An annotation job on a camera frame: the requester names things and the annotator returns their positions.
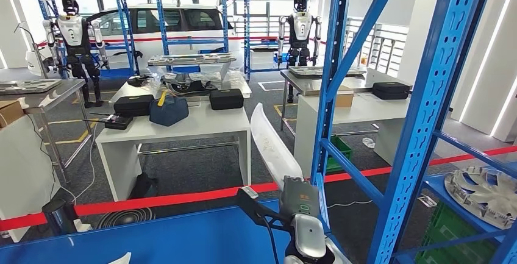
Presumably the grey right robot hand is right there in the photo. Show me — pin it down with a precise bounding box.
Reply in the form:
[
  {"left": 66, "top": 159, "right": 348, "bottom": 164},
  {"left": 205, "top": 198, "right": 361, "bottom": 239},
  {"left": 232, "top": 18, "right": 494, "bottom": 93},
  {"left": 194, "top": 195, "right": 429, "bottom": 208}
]
[{"left": 279, "top": 175, "right": 323, "bottom": 219}]

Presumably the white curved car part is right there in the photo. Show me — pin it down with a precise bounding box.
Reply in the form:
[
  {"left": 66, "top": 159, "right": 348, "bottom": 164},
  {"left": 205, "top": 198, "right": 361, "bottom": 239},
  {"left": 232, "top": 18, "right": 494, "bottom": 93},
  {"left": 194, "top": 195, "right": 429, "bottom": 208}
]
[
  {"left": 250, "top": 102, "right": 304, "bottom": 190},
  {"left": 107, "top": 251, "right": 132, "bottom": 264}
]

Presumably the blue steel shelf rack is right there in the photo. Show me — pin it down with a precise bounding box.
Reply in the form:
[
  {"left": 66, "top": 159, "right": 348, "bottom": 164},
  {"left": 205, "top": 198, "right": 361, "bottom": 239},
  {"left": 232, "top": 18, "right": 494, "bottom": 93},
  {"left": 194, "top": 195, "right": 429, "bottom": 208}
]
[
  {"left": 151, "top": 0, "right": 230, "bottom": 73},
  {"left": 28, "top": 0, "right": 140, "bottom": 78},
  {"left": 0, "top": 0, "right": 499, "bottom": 264},
  {"left": 242, "top": 0, "right": 310, "bottom": 80},
  {"left": 391, "top": 0, "right": 517, "bottom": 264}
]

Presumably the green plastic crate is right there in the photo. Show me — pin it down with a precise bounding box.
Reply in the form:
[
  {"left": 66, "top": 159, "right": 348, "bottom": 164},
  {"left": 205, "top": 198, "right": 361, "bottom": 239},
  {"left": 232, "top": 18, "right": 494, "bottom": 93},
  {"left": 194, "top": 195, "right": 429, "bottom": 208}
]
[
  {"left": 413, "top": 201, "right": 499, "bottom": 264},
  {"left": 325, "top": 135, "right": 353, "bottom": 174}
]

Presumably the white table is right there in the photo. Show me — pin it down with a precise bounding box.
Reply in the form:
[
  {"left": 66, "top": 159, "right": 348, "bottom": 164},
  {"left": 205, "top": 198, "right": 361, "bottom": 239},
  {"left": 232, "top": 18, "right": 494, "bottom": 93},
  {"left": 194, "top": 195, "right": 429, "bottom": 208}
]
[
  {"left": 94, "top": 96, "right": 252, "bottom": 203},
  {"left": 293, "top": 90, "right": 413, "bottom": 179},
  {"left": 109, "top": 77, "right": 252, "bottom": 104}
]

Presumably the cardboard box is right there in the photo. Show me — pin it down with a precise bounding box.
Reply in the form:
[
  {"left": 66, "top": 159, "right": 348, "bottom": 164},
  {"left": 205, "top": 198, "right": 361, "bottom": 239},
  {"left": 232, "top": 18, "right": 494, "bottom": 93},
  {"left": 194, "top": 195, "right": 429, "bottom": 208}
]
[
  {"left": 0, "top": 99, "right": 24, "bottom": 129},
  {"left": 333, "top": 85, "right": 354, "bottom": 108}
]

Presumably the steel table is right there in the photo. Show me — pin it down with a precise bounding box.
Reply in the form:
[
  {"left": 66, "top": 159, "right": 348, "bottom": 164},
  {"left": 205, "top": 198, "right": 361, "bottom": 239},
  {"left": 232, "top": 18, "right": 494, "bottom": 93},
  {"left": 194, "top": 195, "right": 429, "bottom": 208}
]
[
  {"left": 279, "top": 68, "right": 379, "bottom": 132},
  {"left": 0, "top": 79, "right": 93, "bottom": 184}
]

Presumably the red barrier tape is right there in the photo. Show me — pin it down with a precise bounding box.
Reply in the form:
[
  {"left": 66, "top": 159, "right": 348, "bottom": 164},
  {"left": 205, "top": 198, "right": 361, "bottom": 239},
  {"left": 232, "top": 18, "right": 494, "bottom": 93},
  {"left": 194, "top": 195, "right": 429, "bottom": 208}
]
[{"left": 0, "top": 144, "right": 517, "bottom": 233}]

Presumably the black hard case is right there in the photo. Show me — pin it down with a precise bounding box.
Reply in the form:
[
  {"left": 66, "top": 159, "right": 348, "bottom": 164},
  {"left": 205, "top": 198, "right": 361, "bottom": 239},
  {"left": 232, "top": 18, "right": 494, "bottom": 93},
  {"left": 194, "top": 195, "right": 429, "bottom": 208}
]
[
  {"left": 209, "top": 88, "right": 244, "bottom": 111},
  {"left": 371, "top": 81, "right": 411, "bottom": 101},
  {"left": 113, "top": 94, "right": 155, "bottom": 118}
]

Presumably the silver floor socket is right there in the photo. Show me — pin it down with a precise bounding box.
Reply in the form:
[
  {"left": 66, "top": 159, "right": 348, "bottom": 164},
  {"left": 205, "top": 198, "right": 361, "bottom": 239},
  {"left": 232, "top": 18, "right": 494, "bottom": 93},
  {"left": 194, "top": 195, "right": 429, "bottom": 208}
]
[{"left": 417, "top": 194, "right": 437, "bottom": 209}]

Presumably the clear plastic wrap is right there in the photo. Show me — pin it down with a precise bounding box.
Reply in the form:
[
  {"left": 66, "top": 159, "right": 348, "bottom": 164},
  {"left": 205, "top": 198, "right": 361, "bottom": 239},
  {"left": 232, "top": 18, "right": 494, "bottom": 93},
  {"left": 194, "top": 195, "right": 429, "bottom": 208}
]
[{"left": 161, "top": 69, "right": 249, "bottom": 95}]

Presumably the black soft bag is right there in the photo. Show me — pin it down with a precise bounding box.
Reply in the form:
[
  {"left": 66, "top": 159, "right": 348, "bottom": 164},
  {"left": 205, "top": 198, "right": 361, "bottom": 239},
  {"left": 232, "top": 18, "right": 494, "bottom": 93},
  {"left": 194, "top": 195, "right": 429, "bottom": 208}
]
[{"left": 128, "top": 172, "right": 159, "bottom": 201}]

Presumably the navy blue bag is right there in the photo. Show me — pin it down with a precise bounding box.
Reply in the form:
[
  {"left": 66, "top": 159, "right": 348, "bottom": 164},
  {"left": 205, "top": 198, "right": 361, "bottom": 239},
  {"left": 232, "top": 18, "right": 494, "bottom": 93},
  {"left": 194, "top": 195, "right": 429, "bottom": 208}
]
[{"left": 148, "top": 91, "right": 190, "bottom": 127}]

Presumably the white railing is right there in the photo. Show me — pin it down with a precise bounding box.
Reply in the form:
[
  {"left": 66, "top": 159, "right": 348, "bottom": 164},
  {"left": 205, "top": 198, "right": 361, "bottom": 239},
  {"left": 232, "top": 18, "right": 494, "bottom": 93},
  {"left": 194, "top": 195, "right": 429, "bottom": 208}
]
[{"left": 343, "top": 15, "right": 408, "bottom": 78}]

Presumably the silver black humanoid robot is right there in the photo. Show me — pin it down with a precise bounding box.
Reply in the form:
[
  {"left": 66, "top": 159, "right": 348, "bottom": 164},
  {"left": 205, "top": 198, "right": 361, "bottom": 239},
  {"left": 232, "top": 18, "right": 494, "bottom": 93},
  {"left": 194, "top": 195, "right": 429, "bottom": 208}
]
[
  {"left": 276, "top": 0, "right": 323, "bottom": 104},
  {"left": 42, "top": 0, "right": 110, "bottom": 109}
]

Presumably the black ribbed round disc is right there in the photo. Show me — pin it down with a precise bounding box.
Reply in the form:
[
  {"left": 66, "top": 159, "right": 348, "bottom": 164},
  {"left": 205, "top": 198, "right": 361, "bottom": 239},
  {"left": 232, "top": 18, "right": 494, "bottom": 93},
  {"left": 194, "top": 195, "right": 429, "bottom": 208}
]
[{"left": 96, "top": 207, "right": 156, "bottom": 230}]

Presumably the round grey metal casting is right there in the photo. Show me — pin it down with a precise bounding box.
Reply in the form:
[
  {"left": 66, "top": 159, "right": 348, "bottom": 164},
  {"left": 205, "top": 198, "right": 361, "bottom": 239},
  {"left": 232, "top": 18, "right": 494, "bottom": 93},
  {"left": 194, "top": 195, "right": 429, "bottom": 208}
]
[{"left": 444, "top": 165, "right": 517, "bottom": 230}]

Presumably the black remote controller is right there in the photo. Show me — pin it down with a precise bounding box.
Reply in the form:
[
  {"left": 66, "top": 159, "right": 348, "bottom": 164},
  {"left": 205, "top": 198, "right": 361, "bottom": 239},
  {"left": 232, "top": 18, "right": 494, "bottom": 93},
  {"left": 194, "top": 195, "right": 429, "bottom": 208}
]
[{"left": 82, "top": 112, "right": 134, "bottom": 131}]

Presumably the white car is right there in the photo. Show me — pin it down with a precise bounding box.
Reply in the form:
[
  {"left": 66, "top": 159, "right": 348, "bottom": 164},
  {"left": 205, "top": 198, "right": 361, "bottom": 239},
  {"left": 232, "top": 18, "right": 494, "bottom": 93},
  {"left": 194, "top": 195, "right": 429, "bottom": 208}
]
[{"left": 85, "top": 0, "right": 268, "bottom": 73}]

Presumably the white cabinet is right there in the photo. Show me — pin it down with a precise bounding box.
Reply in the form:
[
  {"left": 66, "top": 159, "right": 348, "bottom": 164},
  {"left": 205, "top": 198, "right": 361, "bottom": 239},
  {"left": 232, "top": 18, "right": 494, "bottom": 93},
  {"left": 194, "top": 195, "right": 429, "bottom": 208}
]
[{"left": 0, "top": 115, "right": 62, "bottom": 243}]

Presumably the white floor machine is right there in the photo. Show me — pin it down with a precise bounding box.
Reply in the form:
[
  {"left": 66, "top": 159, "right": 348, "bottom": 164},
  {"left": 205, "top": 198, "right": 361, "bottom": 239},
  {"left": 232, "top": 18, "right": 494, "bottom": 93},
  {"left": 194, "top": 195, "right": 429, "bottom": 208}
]
[{"left": 24, "top": 50, "right": 46, "bottom": 78}]

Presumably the white floor cable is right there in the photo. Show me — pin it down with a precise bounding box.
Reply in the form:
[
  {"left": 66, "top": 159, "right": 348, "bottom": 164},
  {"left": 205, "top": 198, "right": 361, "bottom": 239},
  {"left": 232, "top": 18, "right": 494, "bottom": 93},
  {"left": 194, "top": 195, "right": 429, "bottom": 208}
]
[{"left": 326, "top": 199, "right": 374, "bottom": 210}]

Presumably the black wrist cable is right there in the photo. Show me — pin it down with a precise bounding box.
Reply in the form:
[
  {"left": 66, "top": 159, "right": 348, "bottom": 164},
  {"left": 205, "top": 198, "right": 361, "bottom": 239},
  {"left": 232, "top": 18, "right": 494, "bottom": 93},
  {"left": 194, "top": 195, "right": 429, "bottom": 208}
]
[{"left": 262, "top": 216, "right": 280, "bottom": 264}]

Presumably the black cable bundle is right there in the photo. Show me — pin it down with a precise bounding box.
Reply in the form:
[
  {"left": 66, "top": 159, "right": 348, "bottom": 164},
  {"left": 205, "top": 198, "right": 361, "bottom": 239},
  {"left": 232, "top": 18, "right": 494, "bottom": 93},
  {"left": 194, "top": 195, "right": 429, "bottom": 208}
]
[{"left": 126, "top": 74, "right": 154, "bottom": 87}]

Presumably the black barrier post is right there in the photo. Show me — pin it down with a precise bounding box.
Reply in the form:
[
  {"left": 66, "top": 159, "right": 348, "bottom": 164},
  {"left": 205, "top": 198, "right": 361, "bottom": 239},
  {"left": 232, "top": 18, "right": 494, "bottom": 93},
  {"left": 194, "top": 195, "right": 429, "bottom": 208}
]
[{"left": 41, "top": 198, "right": 77, "bottom": 237}]

